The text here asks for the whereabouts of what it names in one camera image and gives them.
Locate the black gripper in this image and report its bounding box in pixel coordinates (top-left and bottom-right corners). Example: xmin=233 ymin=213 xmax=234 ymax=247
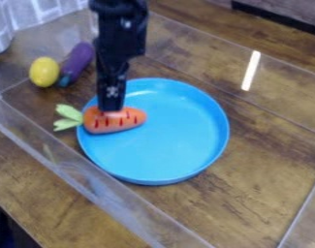
xmin=94 ymin=13 xmax=148 ymax=112

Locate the grey white curtain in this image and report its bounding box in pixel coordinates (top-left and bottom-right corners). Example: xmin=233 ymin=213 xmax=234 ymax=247
xmin=0 ymin=0 xmax=88 ymax=53

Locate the clear acrylic barrier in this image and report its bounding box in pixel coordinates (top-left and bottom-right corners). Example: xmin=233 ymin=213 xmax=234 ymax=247
xmin=0 ymin=87 xmax=215 ymax=248

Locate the dark wooden board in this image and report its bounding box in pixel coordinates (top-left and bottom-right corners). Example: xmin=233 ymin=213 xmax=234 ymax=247
xmin=230 ymin=0 xmax=315 ymax=35

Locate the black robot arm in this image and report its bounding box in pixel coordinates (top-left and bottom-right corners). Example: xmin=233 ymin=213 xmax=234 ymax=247
xmin=88 ymin=0 xmax=148 ymax=111

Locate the purple toy eggplant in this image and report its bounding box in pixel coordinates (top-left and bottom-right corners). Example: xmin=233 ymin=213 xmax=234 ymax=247
xmin=59 ymin=42 xmax=95 ymax=87

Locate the orange toy carrot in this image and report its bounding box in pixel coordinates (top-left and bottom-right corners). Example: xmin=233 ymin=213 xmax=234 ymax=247
xmin=53 ymin=104 xmax=146 ymax=135

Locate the blue round tray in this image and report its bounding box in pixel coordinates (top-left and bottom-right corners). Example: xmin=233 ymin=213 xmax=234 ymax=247
xmin=76 ymin=77 xmax=229 ymax=185

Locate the yellow toy lemon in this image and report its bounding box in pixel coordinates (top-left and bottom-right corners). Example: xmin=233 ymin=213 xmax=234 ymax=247
xmin=28 ymin=56 xmax=59 ymax=87

